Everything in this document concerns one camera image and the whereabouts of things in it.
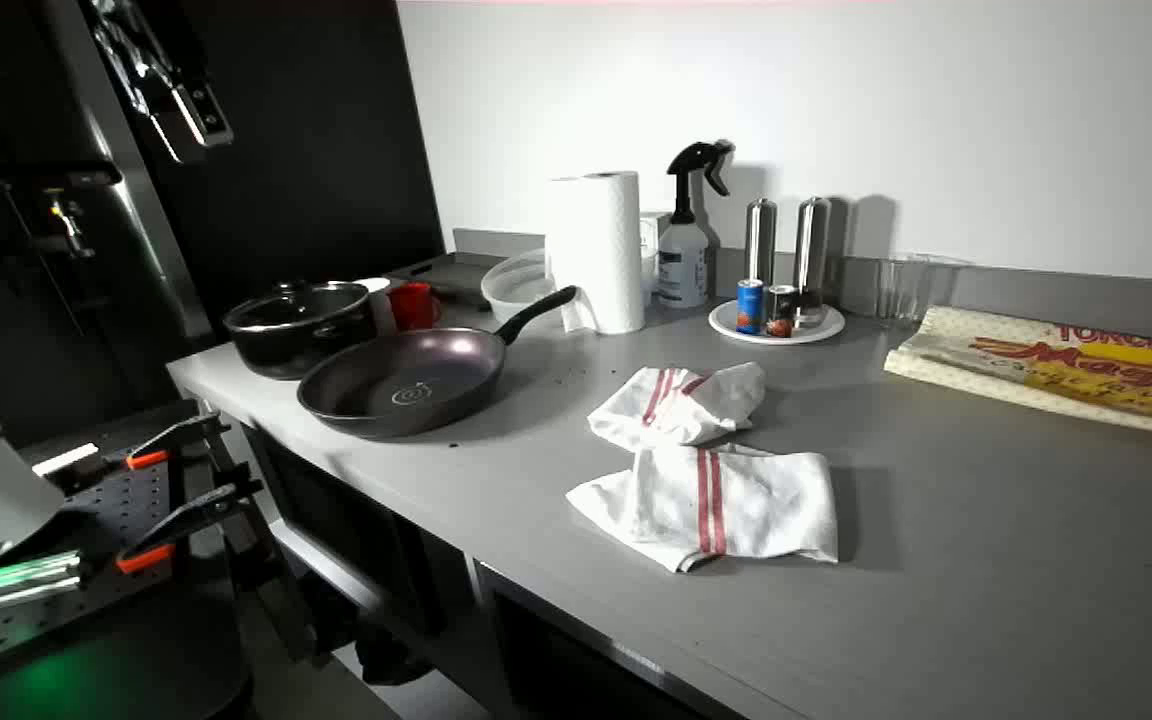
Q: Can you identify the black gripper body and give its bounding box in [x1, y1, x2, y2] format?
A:
[86, 0, 197, 128]

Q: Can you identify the glass pot lid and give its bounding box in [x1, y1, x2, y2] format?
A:
[226, 274, 380, 337]

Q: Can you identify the black cooking pot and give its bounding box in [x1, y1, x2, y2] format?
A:
[219, 274, 380, 382]

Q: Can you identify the red cup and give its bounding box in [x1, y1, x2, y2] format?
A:
[382, 274, 447, 337]

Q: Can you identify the dark frying pan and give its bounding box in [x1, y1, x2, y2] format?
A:
[291, 285, 585, 439]

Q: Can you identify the clear plastic container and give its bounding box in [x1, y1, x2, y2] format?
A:
[475, 250, 599, 338]

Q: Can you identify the black perforated robot table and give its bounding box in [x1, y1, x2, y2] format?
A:
[0, 412, 269, 690]

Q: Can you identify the white paper towel roll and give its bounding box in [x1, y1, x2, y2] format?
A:
[545, 169, 648, 338]

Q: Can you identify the grey counter cabinet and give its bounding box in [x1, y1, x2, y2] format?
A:
[234, 421, 739, 720]

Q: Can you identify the spray bottle with black trigger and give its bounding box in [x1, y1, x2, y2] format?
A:
[653, 137, 739, 317]

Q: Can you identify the crumpled white red-striped towel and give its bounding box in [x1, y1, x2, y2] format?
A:
[585, 361, 769, 451]

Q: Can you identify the steel shaker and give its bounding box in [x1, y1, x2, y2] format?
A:
[739, 197, 779, 287]
[787, 197, 836, 306]

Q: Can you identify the blue can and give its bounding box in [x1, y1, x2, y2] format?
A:
[731, 274, 773, 337]

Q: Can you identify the brown can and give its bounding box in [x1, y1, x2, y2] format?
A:
[764, 279, 805, 338]

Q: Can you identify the folded white red-striped towel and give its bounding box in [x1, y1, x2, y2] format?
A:
[565, 439, 842, 579]

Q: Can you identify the white plate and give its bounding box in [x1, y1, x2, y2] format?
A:
[703, 294, 852, 351]

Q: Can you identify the clear drinking glass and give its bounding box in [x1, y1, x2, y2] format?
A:
[885, 254, 928, 324]

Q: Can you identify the grey metal frame pole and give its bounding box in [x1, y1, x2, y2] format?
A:
[40, 0, 217, 344]

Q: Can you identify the black clamp with orange handle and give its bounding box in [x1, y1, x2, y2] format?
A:
[113, 465, 269, 579]
[62, 412, 234, 493]

